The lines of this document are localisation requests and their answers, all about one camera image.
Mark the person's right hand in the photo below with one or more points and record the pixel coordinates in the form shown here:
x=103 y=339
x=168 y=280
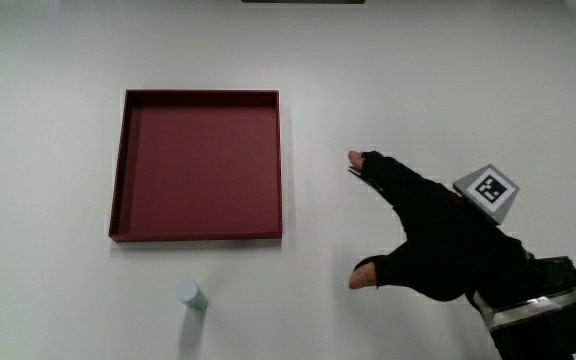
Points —
x=438 y=240

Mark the white glue stick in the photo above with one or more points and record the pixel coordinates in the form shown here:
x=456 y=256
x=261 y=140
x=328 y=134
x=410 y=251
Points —
x=191 y=294

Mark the person's right forearm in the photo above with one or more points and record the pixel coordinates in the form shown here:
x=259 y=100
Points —
x=538 y=310

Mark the dark red square tray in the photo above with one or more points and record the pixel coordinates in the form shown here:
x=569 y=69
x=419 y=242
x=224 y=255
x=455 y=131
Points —
x=198 y=170

